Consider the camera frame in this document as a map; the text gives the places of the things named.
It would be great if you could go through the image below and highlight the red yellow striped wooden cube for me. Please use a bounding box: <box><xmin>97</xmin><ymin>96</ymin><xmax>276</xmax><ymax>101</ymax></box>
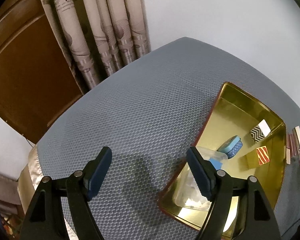
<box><xmin>245</xmin><ymin>146</ymin><xmax>270</xmax><ymax>169</ymax></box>

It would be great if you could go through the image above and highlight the clear box with blue sponge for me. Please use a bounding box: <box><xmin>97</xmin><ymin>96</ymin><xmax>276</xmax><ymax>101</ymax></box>
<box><xmin>173</xmin><ymin>146</ymin><xmax>228</xmax><ymax>211</ymax></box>

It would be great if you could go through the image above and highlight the beige satin tablecloth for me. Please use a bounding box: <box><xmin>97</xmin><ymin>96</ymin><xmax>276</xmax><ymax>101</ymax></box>
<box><xmin>16</xmin><ymin>145</ymin><xmax>79</xmax><ymax>240</ymax></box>

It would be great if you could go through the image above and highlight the blue small tin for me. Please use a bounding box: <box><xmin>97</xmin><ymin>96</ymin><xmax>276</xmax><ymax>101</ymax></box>
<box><xmin>217</xmin><ymin>135</ymin><xmax>243</xmax><ymax>159</ymax></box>

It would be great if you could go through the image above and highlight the black white zigzag block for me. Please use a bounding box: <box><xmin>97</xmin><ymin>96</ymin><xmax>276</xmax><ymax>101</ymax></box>
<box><xmin>249</xmin><ymin>119</ymin><xmax>271</xmax><ymax>142</ymax></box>

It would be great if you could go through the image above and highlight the brown wooden door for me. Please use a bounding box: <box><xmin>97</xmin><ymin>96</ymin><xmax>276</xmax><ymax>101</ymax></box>
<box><xmin>0</xmin><ymin>0</ymin><xmax>83</xmax><ymax>143</ymax></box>

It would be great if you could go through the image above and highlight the grey honeycomb mesh mat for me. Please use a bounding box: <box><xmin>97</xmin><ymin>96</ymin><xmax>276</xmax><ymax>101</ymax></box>
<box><xmin>37</xmin><ymin>37</ymin><xmax>300</xmax><ymax>239</ymax></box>

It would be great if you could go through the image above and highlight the beige patterned curtain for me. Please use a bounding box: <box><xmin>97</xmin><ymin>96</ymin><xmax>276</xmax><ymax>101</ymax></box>
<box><xmin>41</xmin><ymin>0</ymin><xmax>149</xmax><ymax>90</ymax></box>

